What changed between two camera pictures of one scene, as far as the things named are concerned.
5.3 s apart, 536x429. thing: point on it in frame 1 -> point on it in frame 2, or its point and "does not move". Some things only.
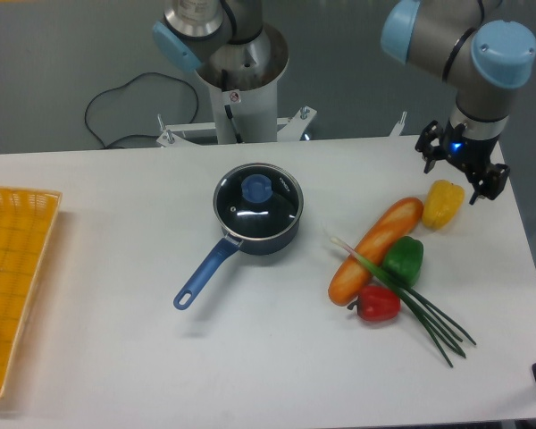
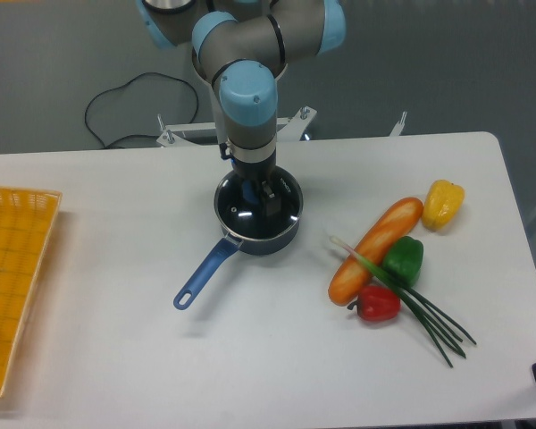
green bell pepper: [403, 259] does not move
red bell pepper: [376, 303] does not move
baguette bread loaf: [382, 236] does not move
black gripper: [470, 155] -> [258, 171]
